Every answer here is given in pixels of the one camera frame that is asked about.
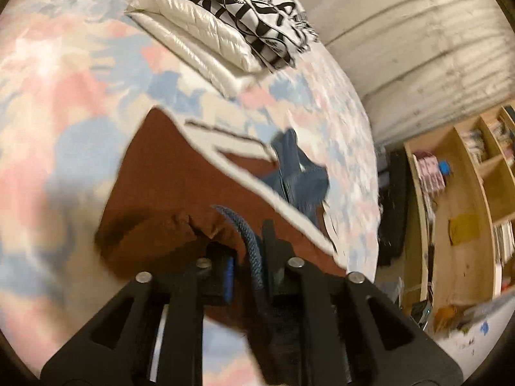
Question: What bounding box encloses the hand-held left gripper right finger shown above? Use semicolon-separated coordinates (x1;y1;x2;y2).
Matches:
261;220;463;386

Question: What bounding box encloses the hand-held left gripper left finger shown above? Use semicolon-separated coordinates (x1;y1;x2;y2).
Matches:
40;243;238;386

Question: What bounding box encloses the brown hooded sweatshirt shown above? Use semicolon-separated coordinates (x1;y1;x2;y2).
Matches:
94;106;351;386

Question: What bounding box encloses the black cloth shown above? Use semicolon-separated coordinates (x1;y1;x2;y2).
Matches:
376;149;411;268

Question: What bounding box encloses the pink drawer organizer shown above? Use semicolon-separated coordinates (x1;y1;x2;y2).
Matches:
414;151;447;194

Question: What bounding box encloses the yellow cloth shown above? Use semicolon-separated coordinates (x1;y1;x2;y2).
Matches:
448;214;481;246

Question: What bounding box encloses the wooden bookshelf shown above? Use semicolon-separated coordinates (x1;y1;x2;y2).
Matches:
402;105;515;330

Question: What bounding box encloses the white quilted jacket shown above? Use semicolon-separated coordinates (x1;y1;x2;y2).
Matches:
125;0;278;95

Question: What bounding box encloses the row of books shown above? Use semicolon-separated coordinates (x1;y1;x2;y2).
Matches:
461;129;489;165
493;221;515;267

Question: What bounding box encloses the black and white printed garment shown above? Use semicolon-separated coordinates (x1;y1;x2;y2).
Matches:
161;0;323;73

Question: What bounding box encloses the pastel tie-dye bedspread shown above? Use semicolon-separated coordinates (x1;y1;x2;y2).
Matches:
0;0;381;386

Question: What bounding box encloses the beige patterned curtain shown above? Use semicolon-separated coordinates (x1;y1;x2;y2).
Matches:
298;0;515;145

